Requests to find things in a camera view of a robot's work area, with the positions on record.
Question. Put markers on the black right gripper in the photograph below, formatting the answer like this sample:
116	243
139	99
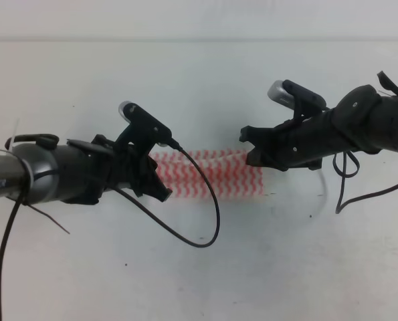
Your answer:
295	144

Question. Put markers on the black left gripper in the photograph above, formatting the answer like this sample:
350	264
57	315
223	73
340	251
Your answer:
135	169

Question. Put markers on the pink white striped towel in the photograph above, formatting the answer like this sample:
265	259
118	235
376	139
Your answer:
226	170

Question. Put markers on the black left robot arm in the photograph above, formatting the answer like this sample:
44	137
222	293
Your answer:
78	172

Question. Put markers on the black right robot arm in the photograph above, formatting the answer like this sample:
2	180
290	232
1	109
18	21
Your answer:
363	121

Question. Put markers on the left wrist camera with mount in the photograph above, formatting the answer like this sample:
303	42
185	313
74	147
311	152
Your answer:
143	130

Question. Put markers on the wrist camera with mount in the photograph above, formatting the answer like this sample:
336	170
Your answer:
303	102
143	130

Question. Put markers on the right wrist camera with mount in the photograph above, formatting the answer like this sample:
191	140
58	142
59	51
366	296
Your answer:
303	102

